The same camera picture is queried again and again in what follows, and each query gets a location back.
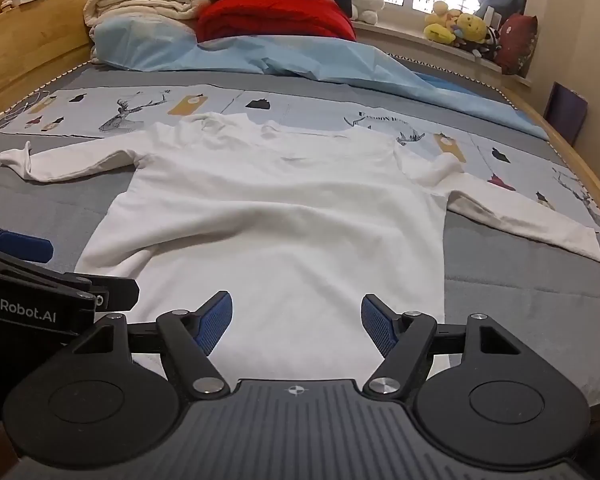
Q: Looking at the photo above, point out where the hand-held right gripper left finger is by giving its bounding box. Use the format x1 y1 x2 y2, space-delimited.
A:
72 290 232 401

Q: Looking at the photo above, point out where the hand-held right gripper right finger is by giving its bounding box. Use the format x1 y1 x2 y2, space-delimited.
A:
361 294 528 401

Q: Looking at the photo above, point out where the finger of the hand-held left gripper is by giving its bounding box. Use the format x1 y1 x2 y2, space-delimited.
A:
0 226 55 264
62 272 141 314

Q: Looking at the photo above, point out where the white towel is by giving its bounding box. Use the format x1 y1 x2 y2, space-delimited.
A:
0 112 600 383

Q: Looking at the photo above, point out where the cream folded blanket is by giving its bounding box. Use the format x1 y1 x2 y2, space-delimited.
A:
83 0 217 63

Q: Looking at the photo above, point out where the light blue duvet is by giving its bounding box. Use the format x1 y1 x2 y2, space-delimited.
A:
92 12 551 142

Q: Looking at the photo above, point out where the purple board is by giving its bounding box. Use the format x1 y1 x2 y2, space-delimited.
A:
544 82 589 147

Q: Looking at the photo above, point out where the beige window ledge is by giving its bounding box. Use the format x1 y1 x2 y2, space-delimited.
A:
352 19 535 90

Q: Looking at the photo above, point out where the yellow plush duck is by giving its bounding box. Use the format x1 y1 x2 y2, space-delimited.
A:
424 1 457 45

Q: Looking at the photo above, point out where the red folded blanket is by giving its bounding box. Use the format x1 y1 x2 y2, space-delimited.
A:
196 0 357 44

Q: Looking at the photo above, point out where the yellow multicoloured plush toy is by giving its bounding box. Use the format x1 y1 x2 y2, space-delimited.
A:
452 10 503 61

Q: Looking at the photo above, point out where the dark red cushion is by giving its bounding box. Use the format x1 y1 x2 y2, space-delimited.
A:
494 14 539 77

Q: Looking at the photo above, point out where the white plush toy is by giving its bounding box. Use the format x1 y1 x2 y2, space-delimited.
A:
351 0 385 25

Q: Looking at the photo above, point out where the white cable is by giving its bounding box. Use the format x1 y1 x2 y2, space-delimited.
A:
0 89 52 132

